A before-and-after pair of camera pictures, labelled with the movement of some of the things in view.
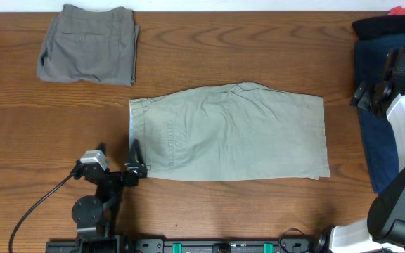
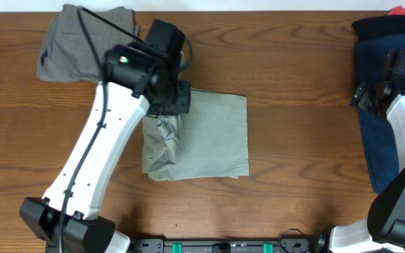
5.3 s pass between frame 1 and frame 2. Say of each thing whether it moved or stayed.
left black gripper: moved
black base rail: stayed
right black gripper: stayed
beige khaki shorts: moved
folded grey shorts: stayed
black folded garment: stayed
